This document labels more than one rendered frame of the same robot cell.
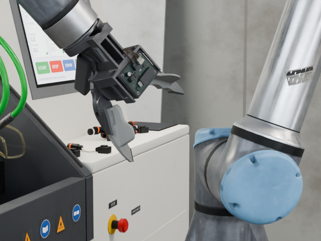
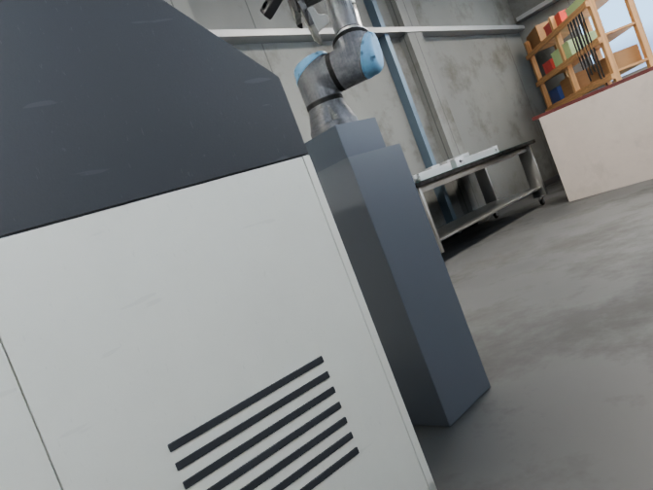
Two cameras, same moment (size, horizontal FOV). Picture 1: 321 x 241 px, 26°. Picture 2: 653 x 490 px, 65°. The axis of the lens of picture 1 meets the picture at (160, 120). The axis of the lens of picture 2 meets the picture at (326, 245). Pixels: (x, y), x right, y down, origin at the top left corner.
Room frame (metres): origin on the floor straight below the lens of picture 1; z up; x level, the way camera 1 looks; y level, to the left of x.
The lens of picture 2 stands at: (0.48, 1.29, 0.65)
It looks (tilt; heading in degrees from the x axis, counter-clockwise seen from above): 2 degrees down; 302
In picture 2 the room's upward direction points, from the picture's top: 21 degrees counter-clockwise
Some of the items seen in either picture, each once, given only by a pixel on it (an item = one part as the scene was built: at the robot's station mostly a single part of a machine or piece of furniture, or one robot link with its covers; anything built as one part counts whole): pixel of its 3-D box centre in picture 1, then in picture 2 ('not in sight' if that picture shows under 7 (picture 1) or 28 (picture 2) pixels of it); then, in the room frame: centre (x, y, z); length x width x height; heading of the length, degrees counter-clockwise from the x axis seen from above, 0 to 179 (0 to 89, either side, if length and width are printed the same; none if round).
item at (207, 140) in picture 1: (229, 162); (318, 79); (1.19, -0.12, 1.07); 0.13 x 0.12 x 0.14; 11
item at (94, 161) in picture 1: (113, 143); not in sight; (2.01, 0.14, 0.96); 0.70 x 0.22 x 0.03; 158
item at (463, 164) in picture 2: not in sight; (460, 198); (2.03, -3.76, 0.41); 2.25 x 0.84 x 0.81; 74
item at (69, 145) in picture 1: (88, 147); not in sight; (1.78, 0.19, 0.99); 0.12 x 0.02 x 0.02; 67
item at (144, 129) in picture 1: (118, 127); not in sight; (2.04, 0.12, 1.01); 0.23 x 0.11 x 0.06; 158
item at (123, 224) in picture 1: (119, 224); not in sight; (1.73, 0.11, 0.80); 0.05 x 0.04 x 0.05; 158
